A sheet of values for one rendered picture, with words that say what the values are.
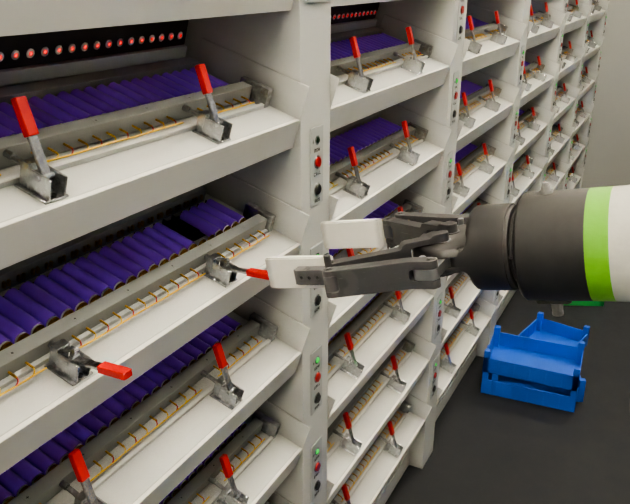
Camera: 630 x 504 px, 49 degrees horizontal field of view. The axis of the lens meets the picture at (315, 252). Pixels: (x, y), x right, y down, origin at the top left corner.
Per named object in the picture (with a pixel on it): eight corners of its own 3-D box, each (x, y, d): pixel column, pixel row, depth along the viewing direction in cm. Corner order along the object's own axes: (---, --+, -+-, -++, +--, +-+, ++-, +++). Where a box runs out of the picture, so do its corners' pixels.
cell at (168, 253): (139, 240, 95) (176, 262, 93) (130, 244, 94) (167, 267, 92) (141, 229, 94) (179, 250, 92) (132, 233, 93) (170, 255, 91)
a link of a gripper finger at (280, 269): (338, 285, 63) (335, 288, 63) (274, 285, 67) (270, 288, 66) (332, 254, 63) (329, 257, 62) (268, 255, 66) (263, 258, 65)
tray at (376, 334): (428, 309, 181) (447, 265, 174) (320, 436, 131) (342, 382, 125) (360, 273, 187) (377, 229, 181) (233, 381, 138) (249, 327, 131)
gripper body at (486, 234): (514, 306, 57) (408, 304, 62) (535, 270, 64) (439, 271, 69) (504, 218, 55) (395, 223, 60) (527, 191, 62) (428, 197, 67)
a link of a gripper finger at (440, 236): (451, 269, 63) (455, 274, 62) (330, 294, 63) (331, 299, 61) (445, 228, 62) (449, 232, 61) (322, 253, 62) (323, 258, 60)
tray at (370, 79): (443, 84, 160) (466, 25, 153) (322, 135, 110) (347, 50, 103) (366, 52, 166) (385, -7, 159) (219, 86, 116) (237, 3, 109)
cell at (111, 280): (83, 266, 87) (123, 291, 85) (72, 271, 85) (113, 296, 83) (85, 254, 86) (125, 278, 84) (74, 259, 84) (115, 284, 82)
